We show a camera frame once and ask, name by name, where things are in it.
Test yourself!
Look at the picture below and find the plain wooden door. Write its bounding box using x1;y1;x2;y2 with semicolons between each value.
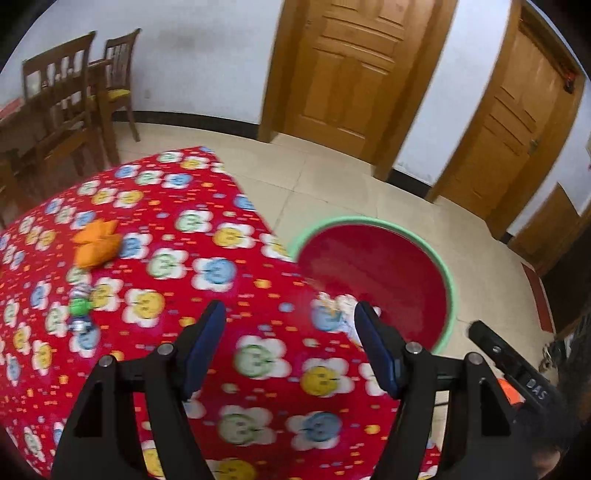
425;2;586;241

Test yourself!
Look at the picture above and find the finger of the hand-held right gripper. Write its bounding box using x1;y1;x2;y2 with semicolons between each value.
468;320;532;385

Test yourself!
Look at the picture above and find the red smiley flower tablecloth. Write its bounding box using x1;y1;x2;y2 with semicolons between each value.
0;145;444;480

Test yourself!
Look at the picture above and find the green candy wrapper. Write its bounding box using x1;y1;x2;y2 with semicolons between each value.
68;284;98;334

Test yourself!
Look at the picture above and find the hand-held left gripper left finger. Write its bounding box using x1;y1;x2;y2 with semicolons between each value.
50;300;228;480

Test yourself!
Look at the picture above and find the panelled wooden door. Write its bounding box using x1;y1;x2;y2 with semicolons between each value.
257;0;458;181

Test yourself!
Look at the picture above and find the red floor mat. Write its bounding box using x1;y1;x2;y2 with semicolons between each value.
522;262;555;333

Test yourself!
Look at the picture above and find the tall dark wooden chair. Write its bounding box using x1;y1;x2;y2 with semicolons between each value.
21;31;109;181

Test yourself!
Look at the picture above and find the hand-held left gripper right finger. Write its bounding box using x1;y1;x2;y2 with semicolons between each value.
353;301;539;480

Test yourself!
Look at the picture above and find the narrow wooden door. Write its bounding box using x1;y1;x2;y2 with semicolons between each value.
508;182;591;278

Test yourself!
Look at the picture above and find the red basin with green rim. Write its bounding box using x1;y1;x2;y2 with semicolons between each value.
287;216;459;356

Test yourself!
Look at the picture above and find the wooden chair with yellow cushion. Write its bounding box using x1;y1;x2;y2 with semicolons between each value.
88;28;141;162

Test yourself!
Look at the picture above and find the orange cloth toy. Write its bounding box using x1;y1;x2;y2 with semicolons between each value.
73;219;123;269

